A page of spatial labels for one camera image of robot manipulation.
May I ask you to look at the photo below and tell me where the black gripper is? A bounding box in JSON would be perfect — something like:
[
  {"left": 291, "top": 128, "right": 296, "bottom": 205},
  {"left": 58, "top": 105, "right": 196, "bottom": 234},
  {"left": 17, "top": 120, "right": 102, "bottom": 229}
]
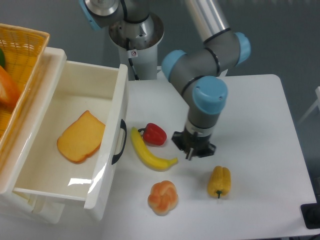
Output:
[{"left": 171, "top": 130, "right": 216, "bottom": 160}]

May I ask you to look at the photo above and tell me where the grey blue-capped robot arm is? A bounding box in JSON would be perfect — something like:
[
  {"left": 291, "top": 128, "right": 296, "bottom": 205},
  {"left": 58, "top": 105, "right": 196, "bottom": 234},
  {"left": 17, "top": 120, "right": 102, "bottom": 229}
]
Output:
[{"left": 79, "top": 0, "right": 251, "bottom": 160}]

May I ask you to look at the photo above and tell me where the white drawer cabinet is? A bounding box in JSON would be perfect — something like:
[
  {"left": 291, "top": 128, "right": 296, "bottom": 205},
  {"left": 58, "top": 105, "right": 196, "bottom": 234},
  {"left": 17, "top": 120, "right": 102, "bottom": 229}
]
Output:
[{"left": 0, "top": 47, "right": 67, "bottom": 224}]

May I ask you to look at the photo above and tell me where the yellow toy banana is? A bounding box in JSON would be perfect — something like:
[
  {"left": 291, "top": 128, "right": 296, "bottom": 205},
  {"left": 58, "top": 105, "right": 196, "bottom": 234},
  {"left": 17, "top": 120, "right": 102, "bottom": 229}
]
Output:
[{"left": 130, "top": 127, "right": 178, "bottom": 172}]

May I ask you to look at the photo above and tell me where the red toy bell pepper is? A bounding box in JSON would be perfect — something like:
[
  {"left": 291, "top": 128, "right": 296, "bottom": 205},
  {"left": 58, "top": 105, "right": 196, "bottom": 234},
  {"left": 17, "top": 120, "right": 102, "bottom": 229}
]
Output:
[{"left": 138, "top": 122, "right": 167, "bottom": 146}]

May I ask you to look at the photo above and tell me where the yellow toy bell pepper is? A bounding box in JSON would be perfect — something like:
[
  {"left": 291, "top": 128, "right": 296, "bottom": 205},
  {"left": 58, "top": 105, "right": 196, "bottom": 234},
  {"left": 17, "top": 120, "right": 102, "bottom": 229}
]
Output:
[{"left": 207, "top": 166, "right": 232, "bottom": 199}]

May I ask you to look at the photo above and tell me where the knotted bread roll toy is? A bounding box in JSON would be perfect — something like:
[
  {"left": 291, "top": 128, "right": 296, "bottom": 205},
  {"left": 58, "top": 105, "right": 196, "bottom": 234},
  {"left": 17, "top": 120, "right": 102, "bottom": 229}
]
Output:
[{"left": 147, "top": 180, "right": 179, "bottom": 216}]

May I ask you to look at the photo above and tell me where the toast slice toy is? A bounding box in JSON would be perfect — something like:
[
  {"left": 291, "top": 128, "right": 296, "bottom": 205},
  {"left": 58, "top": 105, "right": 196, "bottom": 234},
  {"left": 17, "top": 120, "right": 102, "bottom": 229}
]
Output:
[{"left": 56, "top": 110, "right": 106, "bottom": 164}]

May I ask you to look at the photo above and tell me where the black device at table edge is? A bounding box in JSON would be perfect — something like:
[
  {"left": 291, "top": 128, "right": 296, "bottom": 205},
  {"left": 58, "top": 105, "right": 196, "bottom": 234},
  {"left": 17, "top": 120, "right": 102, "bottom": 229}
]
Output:
[{"left": 300, "top": 203, "right": 320, "bottom": 230}]

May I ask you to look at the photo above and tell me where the orange toy in basket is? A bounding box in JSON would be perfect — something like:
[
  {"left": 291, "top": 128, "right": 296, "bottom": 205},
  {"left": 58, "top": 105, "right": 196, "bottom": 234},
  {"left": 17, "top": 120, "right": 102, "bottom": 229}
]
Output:
[{"left": 0, "top": 66, "right": 21, "bottom": 109}]

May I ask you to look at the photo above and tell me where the yellow woven basket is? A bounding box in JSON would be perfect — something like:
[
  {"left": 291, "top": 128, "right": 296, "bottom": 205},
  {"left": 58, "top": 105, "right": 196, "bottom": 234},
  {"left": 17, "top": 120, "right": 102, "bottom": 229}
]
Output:
[{"left": 0, "top": 23, "right": 50, "bottom": 153}]

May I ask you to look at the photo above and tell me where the green toy in basket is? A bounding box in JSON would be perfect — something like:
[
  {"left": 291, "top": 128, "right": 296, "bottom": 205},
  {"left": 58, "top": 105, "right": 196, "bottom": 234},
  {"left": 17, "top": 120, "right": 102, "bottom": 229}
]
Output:
[{"left": 0, "top": 49, "right": 6, "bottom": 68}]

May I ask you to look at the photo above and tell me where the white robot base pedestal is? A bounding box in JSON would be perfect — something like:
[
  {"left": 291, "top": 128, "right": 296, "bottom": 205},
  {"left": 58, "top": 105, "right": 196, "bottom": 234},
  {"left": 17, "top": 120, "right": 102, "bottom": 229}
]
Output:
[{"left": 109, "top": 12, "right": 164, "bottom": 80}]

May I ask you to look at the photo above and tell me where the white frame at right edge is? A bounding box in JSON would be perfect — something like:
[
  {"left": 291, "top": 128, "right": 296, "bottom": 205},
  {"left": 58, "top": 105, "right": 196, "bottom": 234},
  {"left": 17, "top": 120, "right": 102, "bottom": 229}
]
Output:
[{"left": 297, "top": 86, "right": 320, "bottom": 125}]

